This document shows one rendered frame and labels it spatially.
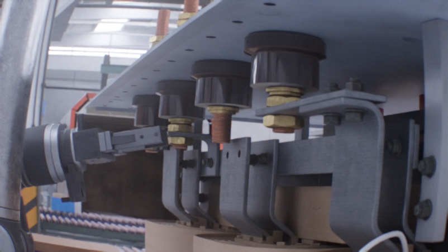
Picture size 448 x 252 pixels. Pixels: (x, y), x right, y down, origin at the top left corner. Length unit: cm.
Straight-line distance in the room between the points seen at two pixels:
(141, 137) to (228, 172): 15
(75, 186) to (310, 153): 41
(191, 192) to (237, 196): 45
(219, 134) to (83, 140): 23
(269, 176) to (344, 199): 38
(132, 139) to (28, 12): 30
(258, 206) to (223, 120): 15
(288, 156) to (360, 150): 36
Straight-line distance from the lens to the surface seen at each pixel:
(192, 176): 165
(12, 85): 115
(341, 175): 86
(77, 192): 126
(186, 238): 152
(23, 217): 132
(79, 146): 122
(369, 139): 81
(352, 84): 80
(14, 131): 115
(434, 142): 79
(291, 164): 115
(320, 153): 106
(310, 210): 119
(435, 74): 80
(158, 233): 160
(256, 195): 127
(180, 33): 100
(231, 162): 125
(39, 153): 126
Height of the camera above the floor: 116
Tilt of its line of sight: 4 degrees up
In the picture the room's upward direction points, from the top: 3 degrees clockwise
